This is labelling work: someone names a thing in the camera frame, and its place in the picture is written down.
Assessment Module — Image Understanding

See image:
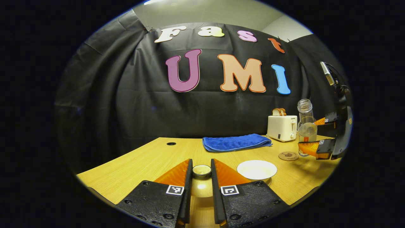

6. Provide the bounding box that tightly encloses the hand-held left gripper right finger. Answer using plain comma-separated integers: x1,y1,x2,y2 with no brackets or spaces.
210,158,290,228

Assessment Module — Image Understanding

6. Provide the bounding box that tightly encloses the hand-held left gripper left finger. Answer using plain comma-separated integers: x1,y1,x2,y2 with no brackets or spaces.
115,158,193,228

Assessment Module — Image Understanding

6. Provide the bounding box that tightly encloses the cream teacup lid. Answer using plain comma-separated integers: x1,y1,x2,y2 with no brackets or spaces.
190,165,214,198

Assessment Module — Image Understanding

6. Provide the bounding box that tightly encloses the clear water bottle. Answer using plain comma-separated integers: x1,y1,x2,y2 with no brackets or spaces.
297,99,318,157

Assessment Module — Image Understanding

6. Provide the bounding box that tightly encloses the round printed coaster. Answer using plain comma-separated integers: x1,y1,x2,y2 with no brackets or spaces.
278,151,299,162

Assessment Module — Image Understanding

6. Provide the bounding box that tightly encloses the cream ceramic teacup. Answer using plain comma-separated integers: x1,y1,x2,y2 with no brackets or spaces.
237,160,277,181

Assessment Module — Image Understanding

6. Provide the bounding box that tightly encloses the white toaster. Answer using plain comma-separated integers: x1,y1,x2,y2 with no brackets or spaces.
267,115,298,142

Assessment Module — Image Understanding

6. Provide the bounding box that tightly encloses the blue folded towel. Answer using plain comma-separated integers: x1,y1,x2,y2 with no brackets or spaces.
202,134,273,153

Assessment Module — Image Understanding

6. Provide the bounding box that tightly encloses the black backdrop cloth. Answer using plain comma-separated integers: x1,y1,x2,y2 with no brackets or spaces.
54,9,350,173

